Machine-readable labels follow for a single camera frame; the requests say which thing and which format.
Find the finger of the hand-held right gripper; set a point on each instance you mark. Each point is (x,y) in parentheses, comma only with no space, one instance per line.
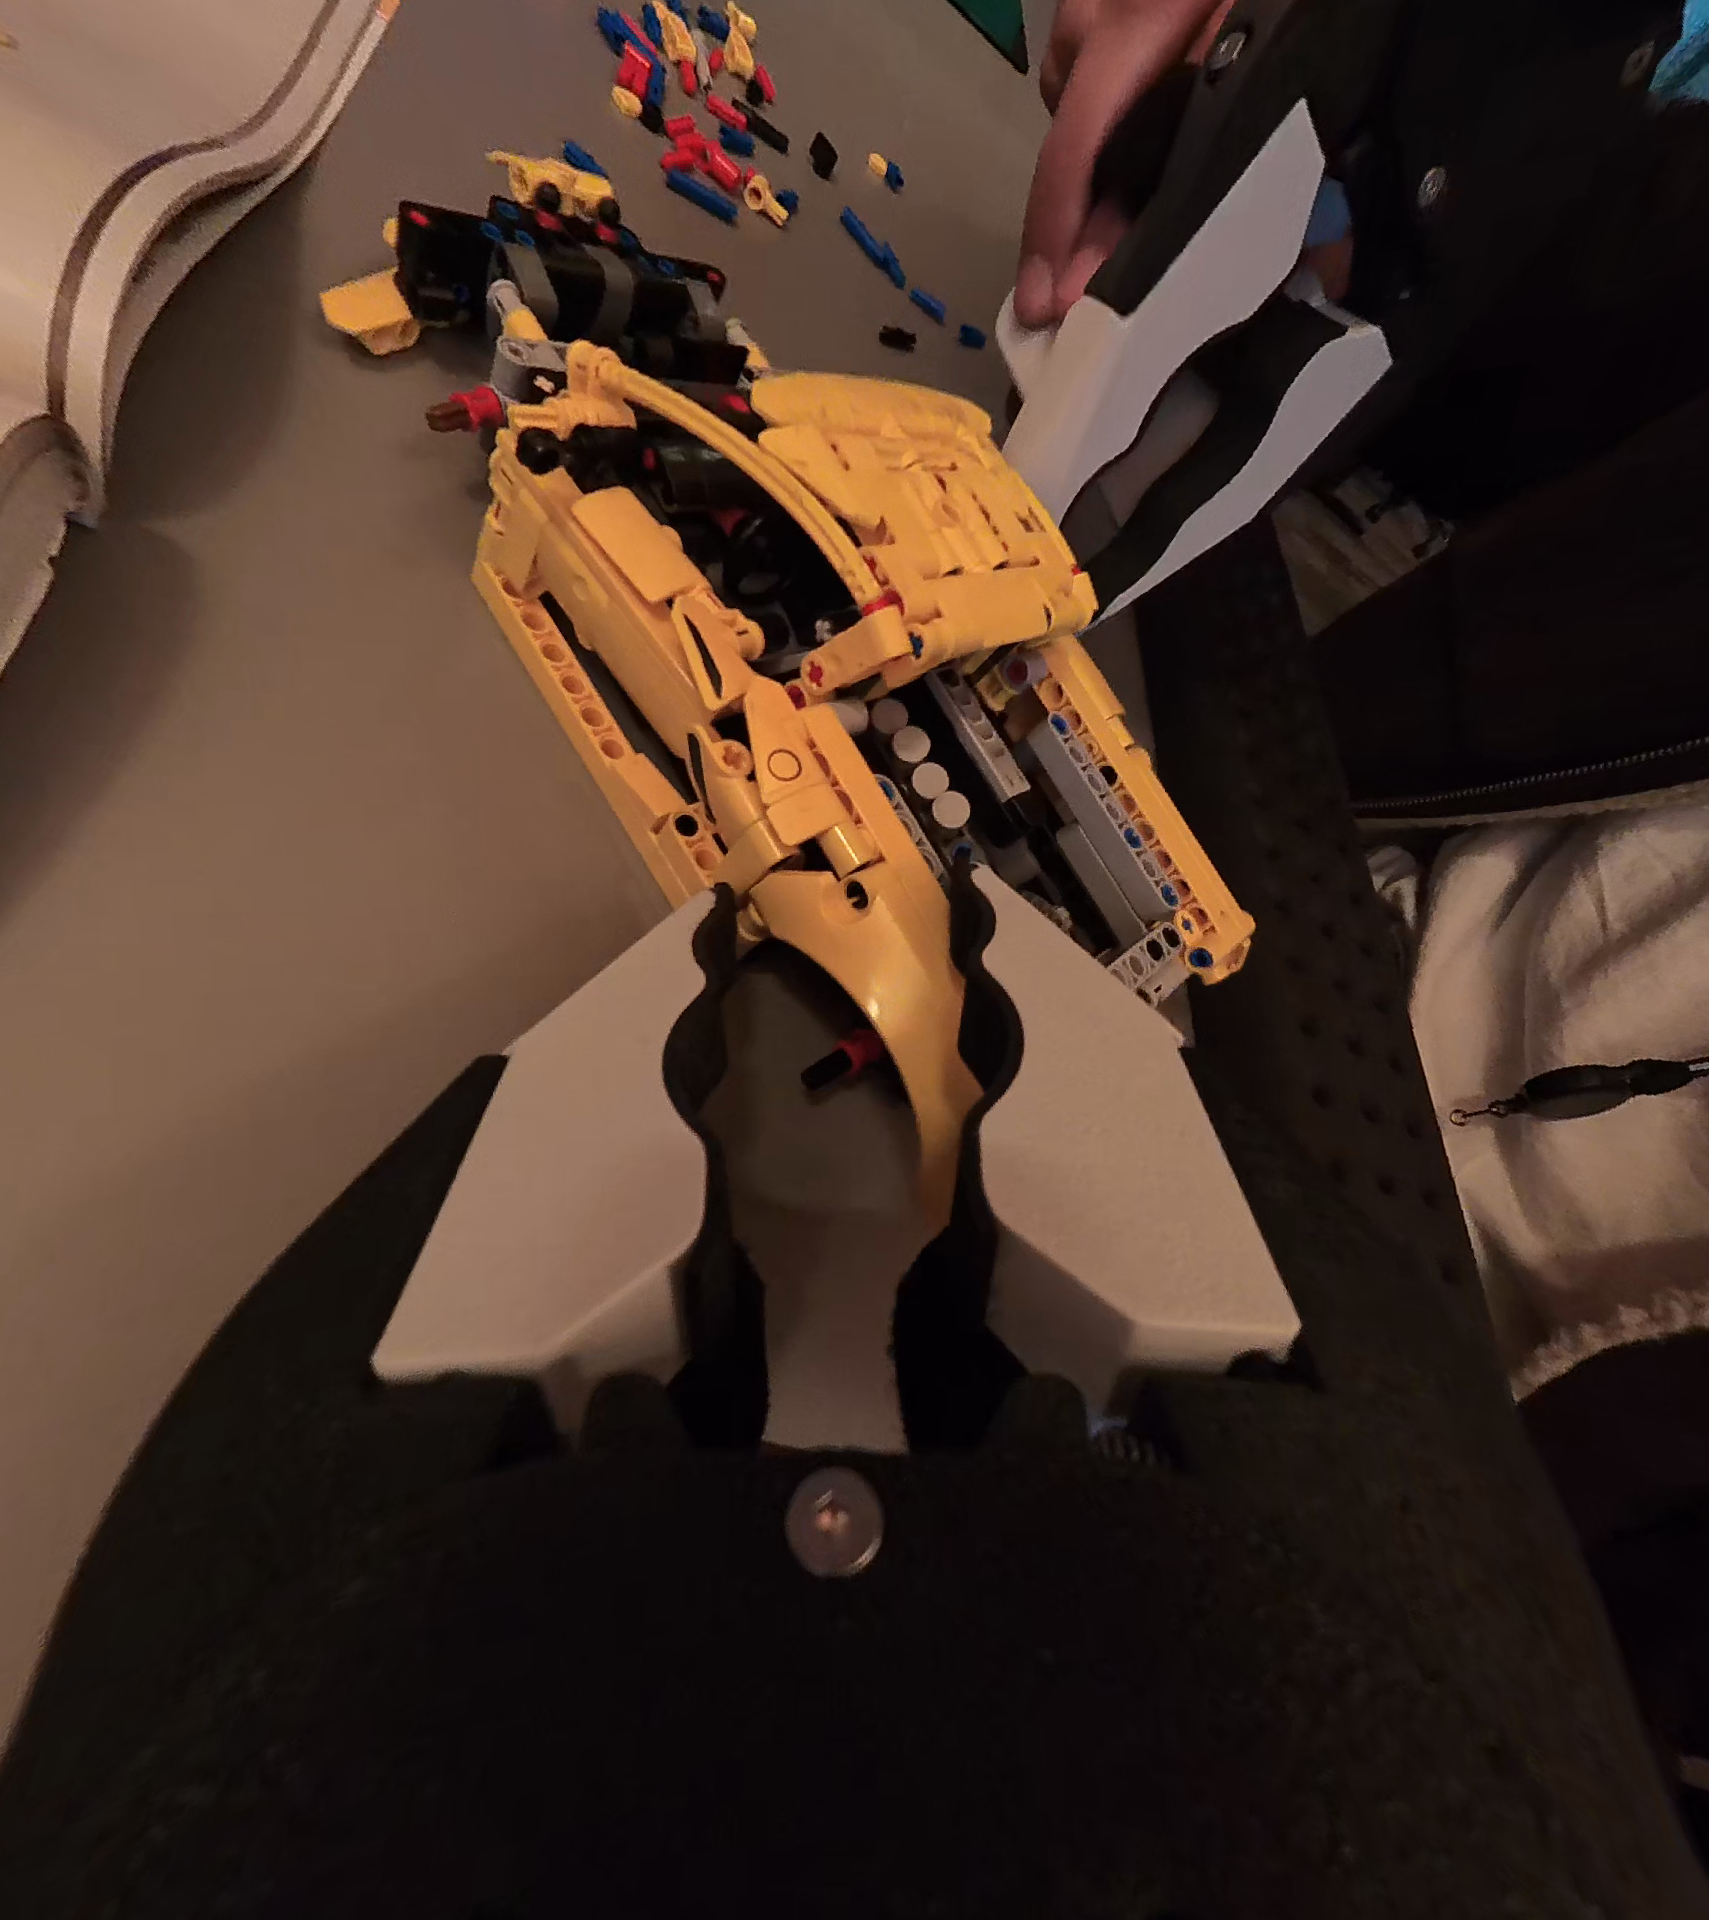
(1169,301)
(1289,435)

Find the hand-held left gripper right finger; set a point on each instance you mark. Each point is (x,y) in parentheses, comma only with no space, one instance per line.
(1139,1200)

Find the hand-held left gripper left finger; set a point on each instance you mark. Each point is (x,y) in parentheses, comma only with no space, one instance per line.
(555,1200)

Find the yellow brick toy car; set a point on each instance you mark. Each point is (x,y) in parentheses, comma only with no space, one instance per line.
(916,511)

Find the grey desk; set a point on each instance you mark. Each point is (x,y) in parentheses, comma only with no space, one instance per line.
(194,1051)

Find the person's right hand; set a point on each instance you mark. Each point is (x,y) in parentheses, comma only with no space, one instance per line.
(1095,90)

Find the person's fleece-lined jacket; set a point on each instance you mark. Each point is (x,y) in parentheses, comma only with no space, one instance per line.
(1620,570)

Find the scattered small coloured brick pins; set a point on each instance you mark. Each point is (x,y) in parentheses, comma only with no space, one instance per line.
(706,134)

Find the open instruction book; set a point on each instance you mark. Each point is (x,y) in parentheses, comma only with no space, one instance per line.
(74,224)

